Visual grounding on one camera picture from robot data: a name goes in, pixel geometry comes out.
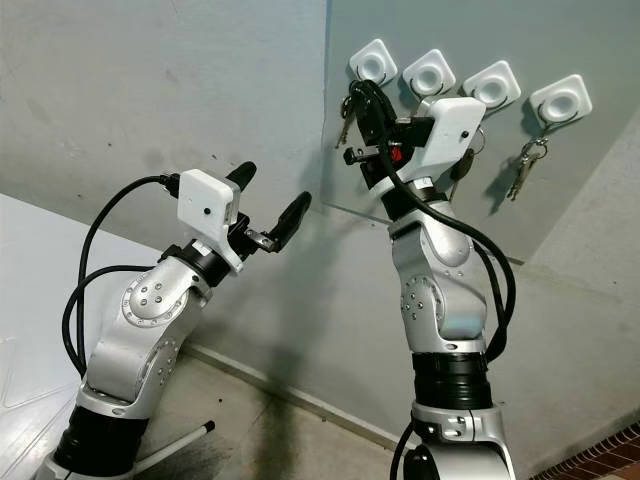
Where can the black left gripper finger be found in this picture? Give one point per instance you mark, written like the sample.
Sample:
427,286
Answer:
290,215
242,174

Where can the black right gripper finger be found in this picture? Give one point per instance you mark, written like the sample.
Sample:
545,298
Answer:
388,120
366,115

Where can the small silver key pair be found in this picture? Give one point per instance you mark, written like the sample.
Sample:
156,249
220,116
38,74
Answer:
345,118

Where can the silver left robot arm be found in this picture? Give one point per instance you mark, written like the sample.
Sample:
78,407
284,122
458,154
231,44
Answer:
150,330

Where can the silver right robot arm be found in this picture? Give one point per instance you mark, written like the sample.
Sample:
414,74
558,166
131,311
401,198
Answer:
445,290

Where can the silver key bunch with carabiner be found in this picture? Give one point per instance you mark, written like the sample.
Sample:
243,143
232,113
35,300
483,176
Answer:
525,165

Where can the white plastic folding table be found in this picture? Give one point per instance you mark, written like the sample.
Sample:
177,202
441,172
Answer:
40,330

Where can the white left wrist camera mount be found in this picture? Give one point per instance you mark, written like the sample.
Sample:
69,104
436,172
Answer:
208,210

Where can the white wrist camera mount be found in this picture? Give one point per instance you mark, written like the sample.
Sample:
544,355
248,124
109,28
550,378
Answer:
208,210
455,130

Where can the white square wall hook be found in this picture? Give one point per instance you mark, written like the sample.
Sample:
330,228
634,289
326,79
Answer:
428,72
492,83
558,98
373,58

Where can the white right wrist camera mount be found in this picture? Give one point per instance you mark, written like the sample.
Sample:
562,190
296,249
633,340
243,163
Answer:
455,130

